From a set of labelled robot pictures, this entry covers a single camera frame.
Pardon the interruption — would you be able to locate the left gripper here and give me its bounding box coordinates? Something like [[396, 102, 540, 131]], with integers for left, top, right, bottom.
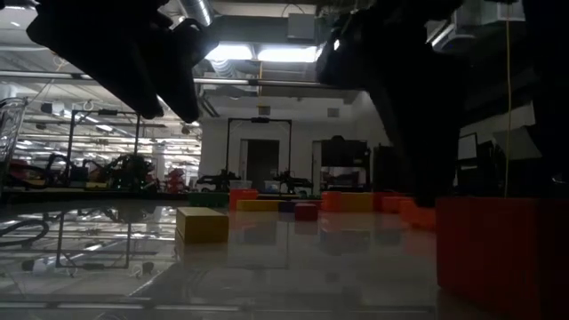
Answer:
[[26, 0, 219, 124]]

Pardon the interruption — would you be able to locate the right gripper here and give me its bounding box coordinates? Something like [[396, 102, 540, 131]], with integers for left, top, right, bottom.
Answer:
[[315, 0, 472, 209]]

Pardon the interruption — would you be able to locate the long red toy block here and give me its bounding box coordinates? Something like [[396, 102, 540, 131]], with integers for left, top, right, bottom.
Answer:
[[293, 203, 319, 222]]

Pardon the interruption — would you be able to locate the small red toy block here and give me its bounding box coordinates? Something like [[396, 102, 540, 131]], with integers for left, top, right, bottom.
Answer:
[[435, 196, 569, 320]]

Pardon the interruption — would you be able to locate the long yellow toy block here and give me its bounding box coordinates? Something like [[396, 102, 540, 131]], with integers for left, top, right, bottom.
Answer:
[[176, 206, 230, 245]]

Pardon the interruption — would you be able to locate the black cabinet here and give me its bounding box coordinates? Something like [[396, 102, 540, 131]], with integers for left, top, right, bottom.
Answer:
[[372, 144, 404, 194]]

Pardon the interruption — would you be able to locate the ceiling light panel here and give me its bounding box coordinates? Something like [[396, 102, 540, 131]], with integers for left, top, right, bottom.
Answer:
[[206, 43, 255, 62], [256, 45, 319, 64]]

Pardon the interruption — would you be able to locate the black monitor on cart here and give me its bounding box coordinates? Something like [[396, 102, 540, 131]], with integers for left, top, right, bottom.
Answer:
[[319, 135, 372, 193]]

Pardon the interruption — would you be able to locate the red background item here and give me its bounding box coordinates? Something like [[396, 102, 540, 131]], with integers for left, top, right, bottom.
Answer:
[[165, 167, 188, 193]]

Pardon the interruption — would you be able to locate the small orange toy block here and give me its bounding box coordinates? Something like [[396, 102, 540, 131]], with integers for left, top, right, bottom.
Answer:
[[320, 190, 343, 213]]

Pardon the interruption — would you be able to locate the green toy block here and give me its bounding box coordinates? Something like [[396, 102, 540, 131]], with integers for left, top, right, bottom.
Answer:
[[188, 191, 230, 208]]

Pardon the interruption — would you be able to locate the dark doorway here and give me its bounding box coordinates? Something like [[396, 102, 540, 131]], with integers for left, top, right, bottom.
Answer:
[[245, 139, 281, 191]]

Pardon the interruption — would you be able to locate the grey ceiling box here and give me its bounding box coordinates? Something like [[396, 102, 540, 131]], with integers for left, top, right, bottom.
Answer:
[[287, 12, 317, 41]]

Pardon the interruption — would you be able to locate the clear plastic bin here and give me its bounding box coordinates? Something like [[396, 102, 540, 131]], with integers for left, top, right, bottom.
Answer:
[[0, 96, 29, 190]]

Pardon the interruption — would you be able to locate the red background machine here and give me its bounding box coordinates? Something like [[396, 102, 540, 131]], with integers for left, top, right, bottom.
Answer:
[[6, 157, 51, 188]]

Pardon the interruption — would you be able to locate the white plastic table sheet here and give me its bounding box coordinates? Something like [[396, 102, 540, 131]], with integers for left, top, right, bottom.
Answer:
[[0, 195, 569, 320]]

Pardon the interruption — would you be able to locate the black gantry frame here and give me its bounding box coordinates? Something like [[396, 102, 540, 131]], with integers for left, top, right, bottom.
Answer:
[[225, 116, 293, 196], [65, 108, 142, 188]]

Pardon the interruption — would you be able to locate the silver spiral air duct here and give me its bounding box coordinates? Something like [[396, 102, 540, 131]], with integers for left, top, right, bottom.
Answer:
[[177, 0, 215, 28]]

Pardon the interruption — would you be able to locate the grey overhead rail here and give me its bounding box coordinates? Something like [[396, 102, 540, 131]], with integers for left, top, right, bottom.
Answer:
[[0, 69, 357, 90]]

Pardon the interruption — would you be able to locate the black cable loop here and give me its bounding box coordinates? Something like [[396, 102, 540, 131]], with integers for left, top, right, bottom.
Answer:
[[0, 218, 49, 249]]

